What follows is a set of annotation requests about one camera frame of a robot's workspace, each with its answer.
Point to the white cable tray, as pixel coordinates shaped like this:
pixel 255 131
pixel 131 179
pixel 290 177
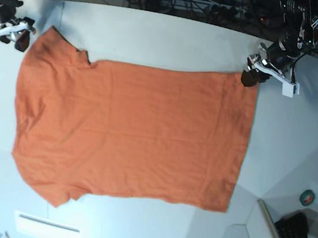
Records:
pixel 44 228

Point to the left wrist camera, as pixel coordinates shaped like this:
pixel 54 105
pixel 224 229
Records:
pixel 289 90

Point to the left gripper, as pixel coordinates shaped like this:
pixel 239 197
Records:
pixel 276 60

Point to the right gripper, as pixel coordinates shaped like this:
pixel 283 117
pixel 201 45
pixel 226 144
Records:
pixel 15 29

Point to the green tape roll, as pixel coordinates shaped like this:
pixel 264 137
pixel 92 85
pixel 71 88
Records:
pixel 307 197

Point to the orange t-shirt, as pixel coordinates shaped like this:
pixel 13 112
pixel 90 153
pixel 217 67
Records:
pixel 124 130

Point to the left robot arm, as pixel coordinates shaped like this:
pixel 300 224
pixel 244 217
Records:
pixel 301 22

